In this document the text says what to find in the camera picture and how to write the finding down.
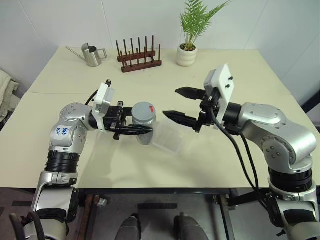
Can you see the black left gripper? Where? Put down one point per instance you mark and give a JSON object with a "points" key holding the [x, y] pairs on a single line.
{"points": [[113, 116]]}

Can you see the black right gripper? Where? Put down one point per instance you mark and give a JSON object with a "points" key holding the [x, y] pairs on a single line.
{"points": [[208, 107]]}

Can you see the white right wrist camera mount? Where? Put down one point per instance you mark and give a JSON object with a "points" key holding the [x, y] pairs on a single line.
{"points": [[225, 82]]}

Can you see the white ribbed plant pot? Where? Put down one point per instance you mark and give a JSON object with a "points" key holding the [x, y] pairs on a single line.
{"points": [[186, 56]]}

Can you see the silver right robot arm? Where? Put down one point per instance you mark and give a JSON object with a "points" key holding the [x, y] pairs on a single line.
{"points": [[275, 130]]}

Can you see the grey cylindrical container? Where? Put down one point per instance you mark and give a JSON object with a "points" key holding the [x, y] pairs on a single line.
{"points": [[146, 136]]}

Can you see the clear plastic box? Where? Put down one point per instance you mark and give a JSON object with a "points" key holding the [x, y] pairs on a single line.
{"points": [[170, 138]]}

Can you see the grey jar lid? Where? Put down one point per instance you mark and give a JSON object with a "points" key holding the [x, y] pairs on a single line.
{"points": [[143, 112]]}

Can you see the cream cloth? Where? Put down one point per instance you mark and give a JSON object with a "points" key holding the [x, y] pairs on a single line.
{"points": [[7, 92]]}

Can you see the green fern plant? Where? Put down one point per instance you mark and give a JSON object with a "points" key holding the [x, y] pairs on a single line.
{"points": [[195, 20]]}

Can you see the steel watering can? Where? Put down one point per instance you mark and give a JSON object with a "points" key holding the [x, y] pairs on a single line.
{"points": [[91, 56]]}

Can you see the brown wooden peg rack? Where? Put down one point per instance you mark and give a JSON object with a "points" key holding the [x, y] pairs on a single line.
{"points": [[140, 62]]}

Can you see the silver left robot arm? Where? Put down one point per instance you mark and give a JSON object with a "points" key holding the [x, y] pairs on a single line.
{"points": [[70, 135]]}

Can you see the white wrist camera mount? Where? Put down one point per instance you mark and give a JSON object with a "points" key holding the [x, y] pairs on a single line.
{"points": [[225, 82], [101, 98]]}

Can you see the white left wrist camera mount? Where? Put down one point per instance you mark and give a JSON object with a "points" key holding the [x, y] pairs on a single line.
{"points": [[101, 98]]}

